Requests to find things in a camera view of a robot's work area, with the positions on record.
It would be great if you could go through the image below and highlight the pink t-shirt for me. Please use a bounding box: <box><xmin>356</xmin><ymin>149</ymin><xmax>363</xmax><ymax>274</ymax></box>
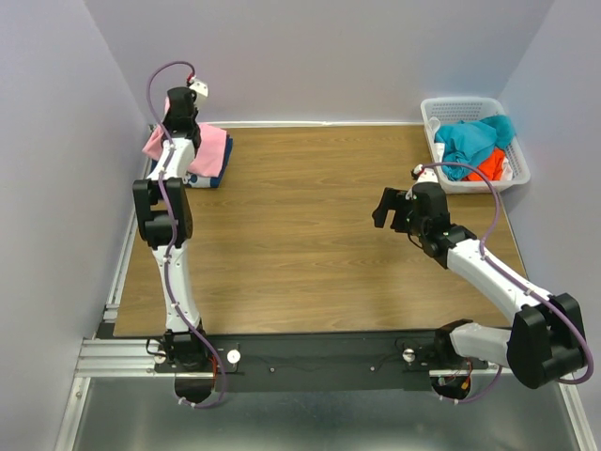
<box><xmin>142</xmin><ymin>122</ymin><xmax>229</xmax><ymax>178</ymax></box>

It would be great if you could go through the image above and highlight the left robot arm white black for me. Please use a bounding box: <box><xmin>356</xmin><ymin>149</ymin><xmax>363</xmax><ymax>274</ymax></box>
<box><xmin>132</xmin><ymin>86</ymin><xmax>207</xmax><ymax>370</ymax></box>

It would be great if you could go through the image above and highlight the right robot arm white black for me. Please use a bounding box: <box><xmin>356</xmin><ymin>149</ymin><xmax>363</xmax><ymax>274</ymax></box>
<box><xmin>372</xmin><ymin>182</ymin><xmax>593</xmax><ymax>389</ymax></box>

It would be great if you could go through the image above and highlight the white garment in basket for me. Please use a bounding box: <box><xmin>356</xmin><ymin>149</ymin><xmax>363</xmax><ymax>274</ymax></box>
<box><xmin>424</xmin><ymin>117</ymin><xmax>445</xmax><ymax>163</ymax></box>

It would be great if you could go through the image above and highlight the white plastic basket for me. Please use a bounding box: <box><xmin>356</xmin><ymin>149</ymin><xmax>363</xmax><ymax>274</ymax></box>
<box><xmin>421</xmin><ymin>97</ymin><xmax>531</xmax><ymax>194</ymax></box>

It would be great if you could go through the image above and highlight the orange t-shirt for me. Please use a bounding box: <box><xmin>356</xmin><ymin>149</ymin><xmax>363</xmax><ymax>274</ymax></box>
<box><xmin>477</xmin><ymin>148</ymin><xmax>507</xmax><ymax>181</ymax></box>

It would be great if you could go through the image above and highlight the teal t-shirt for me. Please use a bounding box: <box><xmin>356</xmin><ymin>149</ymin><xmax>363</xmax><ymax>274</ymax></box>
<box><xmin>436</xmin><ymin>115</ymin><xmax>516</xmax><ymax>181</ymax></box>

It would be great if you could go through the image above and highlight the folded blue printed t-shirt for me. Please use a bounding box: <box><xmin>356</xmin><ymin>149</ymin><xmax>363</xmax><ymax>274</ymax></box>
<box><xmin>182</xmin><ymin>133</ymin><xmax>235</xmax><ymax>190</ymax></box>

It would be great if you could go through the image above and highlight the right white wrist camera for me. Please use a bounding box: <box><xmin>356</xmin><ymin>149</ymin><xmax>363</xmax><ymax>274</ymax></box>
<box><xmin>406</xmin><ymin>164</ymin><xmax>439</xmax><ymax>200</ymax></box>

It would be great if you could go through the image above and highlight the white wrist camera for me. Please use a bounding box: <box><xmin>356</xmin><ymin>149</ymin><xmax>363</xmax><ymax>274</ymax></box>
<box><xmin>406</xmin><ymin>164</ymin><xmax>439</xmax><ymax>200</ymax></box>
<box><xmin>187</xmin><ymin>76</ymin><xmax>208</xmax><ymax>109</ymax></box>

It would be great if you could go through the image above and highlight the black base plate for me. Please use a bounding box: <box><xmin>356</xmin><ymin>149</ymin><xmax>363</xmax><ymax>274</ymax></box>
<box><xmin>146</xmin><ymin>330</ymin><xmax>468</xmax><ymax>402</ymax></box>

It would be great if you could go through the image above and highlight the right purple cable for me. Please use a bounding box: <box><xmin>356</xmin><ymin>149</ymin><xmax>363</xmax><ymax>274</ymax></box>
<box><xmin>422</xmin><ymin>162</ymin><xmax>593</xmax><ymax>405</ymax></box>

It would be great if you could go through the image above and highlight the purple cable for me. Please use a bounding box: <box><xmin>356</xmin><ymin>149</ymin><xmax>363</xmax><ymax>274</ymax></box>
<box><xmin>422</xmin><ymin>162</ymin><xmax>593</xmax><ymax>405</ymax></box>
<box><xmin>146</xmin><ymin>60</ymin><xmax>229</xmax><ymax>411</ymax></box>

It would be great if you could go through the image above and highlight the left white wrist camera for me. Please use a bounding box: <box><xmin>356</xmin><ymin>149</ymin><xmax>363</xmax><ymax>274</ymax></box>
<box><xmin>187</xmin><ymin>76</ymin><xmax>208</xmax><ymax>109</ymax></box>

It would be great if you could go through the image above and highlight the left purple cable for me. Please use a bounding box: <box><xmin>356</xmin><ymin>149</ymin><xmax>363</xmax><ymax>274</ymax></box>
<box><xmin>146</xmin><ymin>60</ymin><xmax>229</xmax><ymax>411</ymax></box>

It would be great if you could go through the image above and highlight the aluminium frame rail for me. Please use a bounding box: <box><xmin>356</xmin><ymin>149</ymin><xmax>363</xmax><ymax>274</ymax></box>
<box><xmin>55</xmin><ymin>124</ymin><xmax>163</xmax><ymax>451</ymax></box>

